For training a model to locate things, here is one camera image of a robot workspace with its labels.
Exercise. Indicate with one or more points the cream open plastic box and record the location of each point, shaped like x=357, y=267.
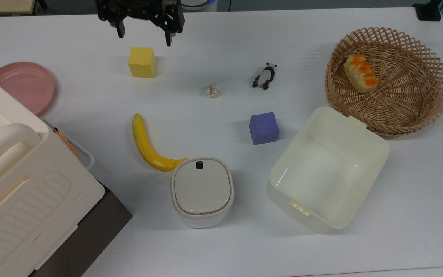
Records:
x=327, y=173

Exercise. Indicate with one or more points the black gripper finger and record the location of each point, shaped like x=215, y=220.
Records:
x=120, y=29
x=169, y=29

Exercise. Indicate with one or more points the orange pencil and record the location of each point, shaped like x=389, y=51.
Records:
x=67, y=143

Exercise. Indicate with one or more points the pink round plate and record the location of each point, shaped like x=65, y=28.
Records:
x=23, y=85

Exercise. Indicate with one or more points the purple foam cube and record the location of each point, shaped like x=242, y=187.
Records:
x=263, y=128

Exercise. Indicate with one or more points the small panda toy figure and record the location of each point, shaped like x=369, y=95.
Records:
x=264, y=77

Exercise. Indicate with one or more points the crumpled white paper ball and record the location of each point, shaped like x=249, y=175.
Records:
x=214, y=90

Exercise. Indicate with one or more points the orange-topped toy bread loaf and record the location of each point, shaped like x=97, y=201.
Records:
x=361, y=73

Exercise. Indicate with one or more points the yellow toy banana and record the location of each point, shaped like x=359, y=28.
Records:
x=144, y=148

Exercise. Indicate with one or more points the white and blue robot base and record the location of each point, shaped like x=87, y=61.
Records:
x=200, y=4

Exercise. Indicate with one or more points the small beige lidded trash can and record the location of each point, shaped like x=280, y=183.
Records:
x=202, y=190

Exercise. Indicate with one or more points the round wicker basket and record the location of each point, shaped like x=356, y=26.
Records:
x=394, y=100

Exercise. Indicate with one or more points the light wooden desk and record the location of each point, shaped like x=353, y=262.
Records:
x=4, y=5

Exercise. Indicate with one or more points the black camera stand base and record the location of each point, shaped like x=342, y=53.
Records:
x=428, y=10

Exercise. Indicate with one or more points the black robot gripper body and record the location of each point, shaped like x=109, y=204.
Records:
x=140, y=7

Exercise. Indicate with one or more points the yellow foam cube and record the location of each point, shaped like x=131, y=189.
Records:
x=142, y=62

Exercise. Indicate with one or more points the clear plastic tray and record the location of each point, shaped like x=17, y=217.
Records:
x=85, y=157

